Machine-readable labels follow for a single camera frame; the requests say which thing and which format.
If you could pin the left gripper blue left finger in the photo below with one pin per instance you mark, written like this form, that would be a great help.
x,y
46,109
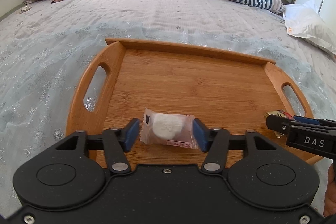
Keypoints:
x,y
117,142

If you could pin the white mochi cake pack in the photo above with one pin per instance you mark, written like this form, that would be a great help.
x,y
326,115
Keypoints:
x,y
168,129

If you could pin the person's right hand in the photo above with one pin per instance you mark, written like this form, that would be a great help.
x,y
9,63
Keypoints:
x,y
330,194

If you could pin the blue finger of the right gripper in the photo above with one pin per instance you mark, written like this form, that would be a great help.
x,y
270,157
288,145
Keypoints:
x,y
305,120

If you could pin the small trinket on bed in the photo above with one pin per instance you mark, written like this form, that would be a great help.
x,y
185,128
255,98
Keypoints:
x,y
24,9

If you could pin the wooden serving tray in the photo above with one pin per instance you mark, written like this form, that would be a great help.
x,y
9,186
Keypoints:
x,y
223,89

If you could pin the white pillow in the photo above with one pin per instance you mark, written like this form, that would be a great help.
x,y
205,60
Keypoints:
x,y
303,21

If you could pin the gold red candy bag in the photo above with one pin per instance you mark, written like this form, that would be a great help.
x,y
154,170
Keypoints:
x,y
274,120

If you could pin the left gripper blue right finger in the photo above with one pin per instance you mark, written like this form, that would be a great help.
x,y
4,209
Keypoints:
x,y
215,142

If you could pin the grey bedspread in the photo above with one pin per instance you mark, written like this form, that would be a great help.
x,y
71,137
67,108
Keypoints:
x,y
45,50

